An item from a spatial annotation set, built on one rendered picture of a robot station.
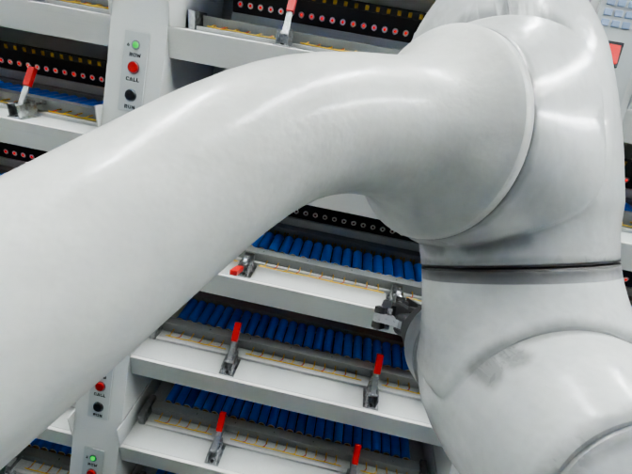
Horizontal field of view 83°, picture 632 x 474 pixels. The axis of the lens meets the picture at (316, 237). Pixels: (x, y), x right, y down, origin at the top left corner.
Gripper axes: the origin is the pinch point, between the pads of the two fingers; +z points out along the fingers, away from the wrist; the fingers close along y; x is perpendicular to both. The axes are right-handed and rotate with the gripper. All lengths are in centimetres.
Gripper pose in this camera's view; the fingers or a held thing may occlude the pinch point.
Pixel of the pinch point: (405, 309)
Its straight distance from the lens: 55.7
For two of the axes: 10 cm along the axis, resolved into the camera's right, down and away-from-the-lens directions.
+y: 9.8, 2.1, -0.5
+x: 2.1, -9.8, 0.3
